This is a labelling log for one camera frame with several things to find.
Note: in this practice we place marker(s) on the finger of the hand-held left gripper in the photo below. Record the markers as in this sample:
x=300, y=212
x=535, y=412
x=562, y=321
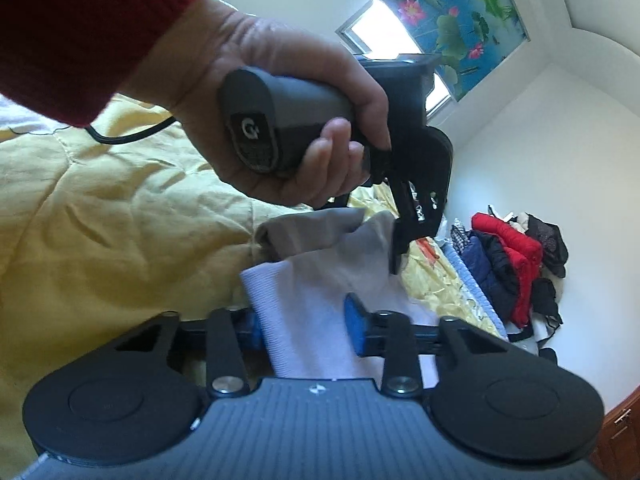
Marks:
x=412, y=230

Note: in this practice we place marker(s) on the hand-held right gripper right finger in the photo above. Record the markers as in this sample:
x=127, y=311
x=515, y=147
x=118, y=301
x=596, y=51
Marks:
x=358, y=325

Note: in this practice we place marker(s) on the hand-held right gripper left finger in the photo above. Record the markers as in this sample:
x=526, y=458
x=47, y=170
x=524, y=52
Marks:
x=227, y=345

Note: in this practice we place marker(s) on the lavender lace-trimmed garment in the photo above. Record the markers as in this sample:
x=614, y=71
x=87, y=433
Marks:
x=320, y=280

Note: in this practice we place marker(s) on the person's left forearm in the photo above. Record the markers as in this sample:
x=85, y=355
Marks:
x=75, y=30

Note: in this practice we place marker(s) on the pile of clothes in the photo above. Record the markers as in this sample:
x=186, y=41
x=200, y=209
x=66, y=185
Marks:
x=515, y=255

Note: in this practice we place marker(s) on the person's left hand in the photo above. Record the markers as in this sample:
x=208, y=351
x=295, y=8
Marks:
x=260, y=45

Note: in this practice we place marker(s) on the black-and-white patterned cloth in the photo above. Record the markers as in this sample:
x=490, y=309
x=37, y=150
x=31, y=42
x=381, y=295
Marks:
x=460, y=237

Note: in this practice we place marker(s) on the navy jacket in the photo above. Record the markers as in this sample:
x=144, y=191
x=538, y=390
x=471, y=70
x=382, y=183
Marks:
x=487, y=270

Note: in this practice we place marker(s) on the blue fleece blanket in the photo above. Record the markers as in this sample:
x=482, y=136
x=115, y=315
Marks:
x=475, y=290

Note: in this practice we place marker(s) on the window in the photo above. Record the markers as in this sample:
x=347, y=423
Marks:
x=380, y=20

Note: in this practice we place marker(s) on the black lace garment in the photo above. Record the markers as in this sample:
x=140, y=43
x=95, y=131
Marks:
x=550, y=245

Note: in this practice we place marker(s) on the yellow carrot-print blanket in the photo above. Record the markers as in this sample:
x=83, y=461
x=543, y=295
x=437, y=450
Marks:
x=125, y=240

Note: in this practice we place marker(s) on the lotus print curtain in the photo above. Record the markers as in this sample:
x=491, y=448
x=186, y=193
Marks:
x=450, y=15

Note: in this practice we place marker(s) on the brown wooden door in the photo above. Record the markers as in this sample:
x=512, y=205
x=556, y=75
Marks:
x=622, y=435

